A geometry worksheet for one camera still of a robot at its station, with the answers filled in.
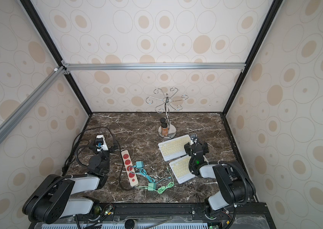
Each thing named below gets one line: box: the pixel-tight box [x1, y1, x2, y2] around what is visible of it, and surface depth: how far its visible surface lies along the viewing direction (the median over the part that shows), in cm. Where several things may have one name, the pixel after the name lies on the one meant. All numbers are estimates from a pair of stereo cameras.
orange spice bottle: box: [161, 122, 169, 137], surface depth 100 cm
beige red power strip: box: [120, 149, 139, 187], surface depth 88 cm
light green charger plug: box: [147, 182, 157, 192], surface depth 82 cm
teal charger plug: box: [135, 160, 144, 169], surface depth 89 cm
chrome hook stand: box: [145, 87, 189, 139], surface depth 85 cm
